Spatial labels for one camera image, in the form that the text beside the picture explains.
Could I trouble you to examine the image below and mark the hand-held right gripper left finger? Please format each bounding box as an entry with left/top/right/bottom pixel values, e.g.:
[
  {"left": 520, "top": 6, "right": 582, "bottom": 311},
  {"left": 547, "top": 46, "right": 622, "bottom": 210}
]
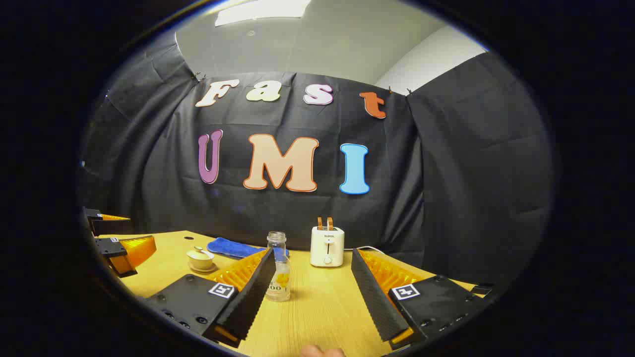
[{"left": 145, "top": 247, "right": 277, "bottom": 348}]

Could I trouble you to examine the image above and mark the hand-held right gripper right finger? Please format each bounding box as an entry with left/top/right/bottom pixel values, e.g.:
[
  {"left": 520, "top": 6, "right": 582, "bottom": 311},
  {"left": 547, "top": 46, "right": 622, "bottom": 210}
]
[{"left": 350, "top": 247, "right": 497, "bottom": 351}]

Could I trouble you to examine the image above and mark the clear glass water bottle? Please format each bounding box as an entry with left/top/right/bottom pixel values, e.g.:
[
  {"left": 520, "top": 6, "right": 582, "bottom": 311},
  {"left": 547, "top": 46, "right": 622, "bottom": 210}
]
[{"left": 265, "top": 231, "right": 293, "bottom": 302}]

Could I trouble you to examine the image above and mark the white toaster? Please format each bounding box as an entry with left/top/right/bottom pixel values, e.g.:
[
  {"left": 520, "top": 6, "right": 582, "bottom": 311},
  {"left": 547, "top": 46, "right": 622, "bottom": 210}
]
[{"left": 310, "top": 226, "right": 345, "bottom": 268}]

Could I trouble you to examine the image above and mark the blue towel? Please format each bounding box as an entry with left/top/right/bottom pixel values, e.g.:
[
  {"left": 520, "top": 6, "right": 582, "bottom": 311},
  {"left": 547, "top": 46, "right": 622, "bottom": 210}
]
[{"left": 206, "top": 237, "right": 290, "bottom": 263}]

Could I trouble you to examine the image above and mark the white toaster cable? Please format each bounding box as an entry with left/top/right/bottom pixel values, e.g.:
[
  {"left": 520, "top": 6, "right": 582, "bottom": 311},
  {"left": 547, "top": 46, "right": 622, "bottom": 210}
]
[{"left": 343, "top": 245, "right": 388, "bottom": 256}]

